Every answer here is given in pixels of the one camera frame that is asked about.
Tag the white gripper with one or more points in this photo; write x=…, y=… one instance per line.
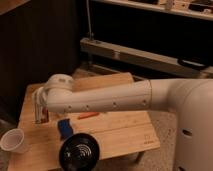
x=37, y=97

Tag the white boxed eraser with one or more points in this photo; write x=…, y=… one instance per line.
x=41, y=114

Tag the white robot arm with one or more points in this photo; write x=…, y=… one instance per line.
x=191, y=100

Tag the translucent plastic cup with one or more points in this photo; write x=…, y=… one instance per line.
x=14, y=141

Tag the blue rectangular block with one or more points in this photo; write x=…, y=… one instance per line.
x=65, y=128

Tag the orange carrot toy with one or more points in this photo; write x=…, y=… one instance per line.
x=86, y=115

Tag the long grey case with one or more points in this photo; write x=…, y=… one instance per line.
x=142, y=58

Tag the metal vertical pole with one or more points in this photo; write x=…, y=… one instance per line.
x=90, y=33

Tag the wooden shelf board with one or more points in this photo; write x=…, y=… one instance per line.
x=184, y=8

